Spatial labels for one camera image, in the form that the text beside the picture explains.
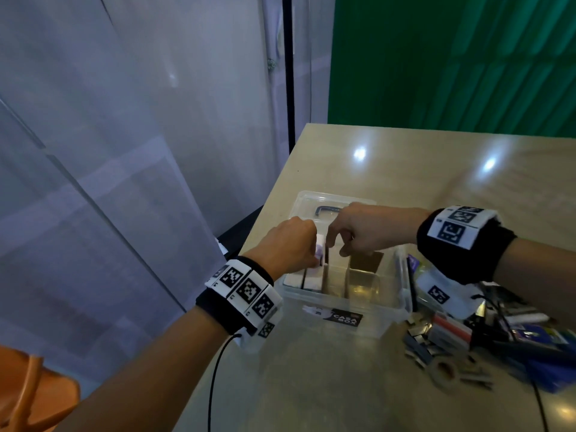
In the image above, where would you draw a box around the orange chair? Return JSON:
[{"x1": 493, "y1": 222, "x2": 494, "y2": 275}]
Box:
[{"x1": 0, "y1": 346, "x2": 82, "y2": 432}]

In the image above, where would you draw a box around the black marker wristband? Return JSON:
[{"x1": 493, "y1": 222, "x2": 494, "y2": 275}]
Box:
[
  {"x1": 416, "y1": 206, "x2": 518, "y2": 284},
  {"x1": 196, "y1": 256, "x2": 284, "y2": 337}
]

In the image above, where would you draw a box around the pile of metal staple strips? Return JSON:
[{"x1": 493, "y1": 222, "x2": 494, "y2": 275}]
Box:
[{"x1": 400, "y1": 256, "x2": 576, "y2": 394}]

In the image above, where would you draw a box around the person's left hand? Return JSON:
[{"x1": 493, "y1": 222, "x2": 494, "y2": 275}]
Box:
[{"x1": 243, "y1": 217, "x2": 320, "y2": 283}]

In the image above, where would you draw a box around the black window post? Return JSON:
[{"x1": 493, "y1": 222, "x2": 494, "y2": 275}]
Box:
[{"x1": 281, "y1": 0, "x2": 296, "y2": 151}]

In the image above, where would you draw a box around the person's right hand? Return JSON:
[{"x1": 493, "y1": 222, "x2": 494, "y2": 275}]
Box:
[{"x1": 326, "y1": 202, "x2": 428, "y2": 259}]

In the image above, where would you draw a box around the black camera cable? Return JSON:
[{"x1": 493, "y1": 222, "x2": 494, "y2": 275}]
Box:
[
  {"x1": 531, "y1": 382, "x2": 551, "y2": 432},
  {"x1": 207, "y1": 332, "x2": 237, "y2": 432}
]

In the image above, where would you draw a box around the transparent box lid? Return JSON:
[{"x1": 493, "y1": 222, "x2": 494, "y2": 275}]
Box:
[{"x1": 288, "y1": 190, "x2": 379, "y2": 232}]

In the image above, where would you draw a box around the person's right forearm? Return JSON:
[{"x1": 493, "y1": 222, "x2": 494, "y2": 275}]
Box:
[{"x1": 493, "y1": 238, "x2": 576, "y2": 329}]

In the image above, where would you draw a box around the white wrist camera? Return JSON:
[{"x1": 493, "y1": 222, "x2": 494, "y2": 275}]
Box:
[
  {"x1": 238, "y1": 310, "x2": 281, "y2": 353},
  {"x1": 416, "y1": 265, "x2": 485, "y2": 320}
]

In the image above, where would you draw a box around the person's left forearm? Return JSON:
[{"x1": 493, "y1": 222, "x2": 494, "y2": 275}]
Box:
[{"x1": 58, "y1": 305, "x2": 230, "y2": 432}]

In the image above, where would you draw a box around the small clear tape roll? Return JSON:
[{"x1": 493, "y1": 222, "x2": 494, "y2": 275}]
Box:
[{"x1": 427, "y1": 355, "x2": 466, "y2": 389}]

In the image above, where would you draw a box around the brown cardboard box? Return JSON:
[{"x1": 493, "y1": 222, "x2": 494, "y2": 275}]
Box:
[{"x1": 346, "y1": 251, "x2": 388, "y2": 302}]

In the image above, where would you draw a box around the transparent storage box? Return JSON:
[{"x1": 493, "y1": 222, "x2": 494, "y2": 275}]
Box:
[{"x1": 270, "y1": 242, "x2": 415, "y2": 340}]

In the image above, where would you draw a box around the green curtain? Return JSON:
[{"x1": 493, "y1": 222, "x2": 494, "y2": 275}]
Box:
[{"x1": 326, "y1": 0, "x2": 576, "y2": 139}]

